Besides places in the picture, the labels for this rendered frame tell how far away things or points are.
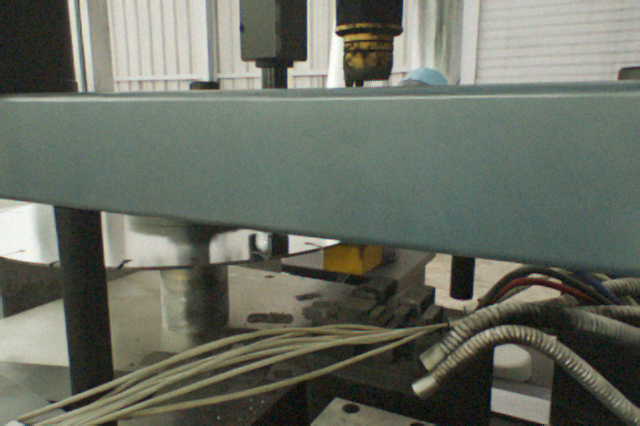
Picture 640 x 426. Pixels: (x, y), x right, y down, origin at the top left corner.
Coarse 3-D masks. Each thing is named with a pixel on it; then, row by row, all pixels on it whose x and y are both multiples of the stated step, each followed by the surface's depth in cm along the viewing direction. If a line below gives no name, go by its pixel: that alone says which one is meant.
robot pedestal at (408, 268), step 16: (304, 256) 109; (320, 256) 109; (400, 256) 109; (416, 256) 109; (432, 256) 112; (288, 272) 104; (304, 272) 102; (320, 272) 100; (336, 272) 99; (368, 272) 98; (384, 272) 98; (400, 272) 98; (416, 272) 103; (400, 288) 100
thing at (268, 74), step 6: (264, 72) 43; (270, 72) 43; (276, 72) 43; (282, 72) 43; (264, 78) 43; (270, 78) 43; (276, 78) 43; (282, 78) 43; (264, 84) 43; (270, 84) 43; (276, 84) 43; (282, 84) 43
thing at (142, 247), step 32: (0, 224) 43; (32, 224) 43; (128, 224) 43; (0, 256) 34; (32, 256) 34; (128, 256) 33; (160, 256) 33; (192, 256) 33; (224, 256) 33; (256, 256) 33; (288, 256) 34
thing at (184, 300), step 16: (160, 272) 47; (176, 272) 46; (192, 272) 46; (208, 272) 46; (224, 272) 48; (176, 288) 46; (192, 288) 46; (208, 288) 46; (224, 288) 48; (176, 304) 46; (192, 304) 46; (208, 304) 47; (224, 304) 48; (176, 320) 47; (192, 320) 46; (208, 320) 47; (224, 320) 48
